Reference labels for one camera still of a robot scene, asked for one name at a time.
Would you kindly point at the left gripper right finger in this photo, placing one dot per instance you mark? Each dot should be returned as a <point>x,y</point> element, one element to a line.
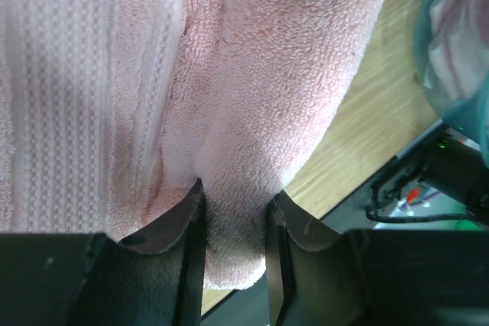
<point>316,276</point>

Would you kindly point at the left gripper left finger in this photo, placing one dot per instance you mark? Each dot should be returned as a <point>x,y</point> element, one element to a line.
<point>151,277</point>

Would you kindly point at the plain pink towel pile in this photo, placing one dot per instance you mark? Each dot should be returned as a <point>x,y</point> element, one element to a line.
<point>112,109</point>

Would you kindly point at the pink rabbit pattern towel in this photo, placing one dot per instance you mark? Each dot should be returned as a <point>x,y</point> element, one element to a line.
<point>458,52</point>

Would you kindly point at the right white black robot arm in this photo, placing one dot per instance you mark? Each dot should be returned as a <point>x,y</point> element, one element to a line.
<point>440,164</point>

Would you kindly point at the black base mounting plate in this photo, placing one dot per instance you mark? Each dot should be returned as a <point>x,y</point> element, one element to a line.
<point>250,306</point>

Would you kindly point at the clear teal plastic bin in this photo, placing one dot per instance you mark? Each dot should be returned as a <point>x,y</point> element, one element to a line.
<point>468,116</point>

